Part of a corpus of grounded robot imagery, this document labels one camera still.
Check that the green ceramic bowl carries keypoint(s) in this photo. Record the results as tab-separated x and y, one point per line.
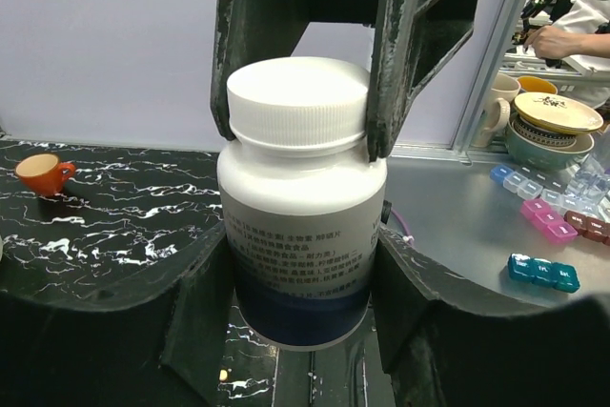
529	153

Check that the orange jar wooden lid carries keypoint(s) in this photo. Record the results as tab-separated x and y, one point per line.
44	173

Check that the white pill bottle blue label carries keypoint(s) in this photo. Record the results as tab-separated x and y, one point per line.
301	199

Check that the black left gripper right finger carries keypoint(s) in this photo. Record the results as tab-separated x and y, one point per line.
444	340

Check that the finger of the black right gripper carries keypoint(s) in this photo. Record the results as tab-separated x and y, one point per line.
413	41
248	31

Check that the cream background mug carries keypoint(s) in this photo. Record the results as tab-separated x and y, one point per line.
496	110

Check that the person's hand in background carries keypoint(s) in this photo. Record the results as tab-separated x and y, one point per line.
552	43

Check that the teal pill organizer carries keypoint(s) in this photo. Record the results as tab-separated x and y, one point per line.
542	272

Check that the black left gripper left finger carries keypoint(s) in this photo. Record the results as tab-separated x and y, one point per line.
154	338

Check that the yellow patterned plate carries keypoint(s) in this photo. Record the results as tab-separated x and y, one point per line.
557	113

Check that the pink spare pill organizer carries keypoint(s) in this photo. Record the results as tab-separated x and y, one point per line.
548	222

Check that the dark red pill organizer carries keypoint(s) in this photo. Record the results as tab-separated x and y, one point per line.
589	227

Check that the clear blue pill organizer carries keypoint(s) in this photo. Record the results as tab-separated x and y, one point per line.
528	183

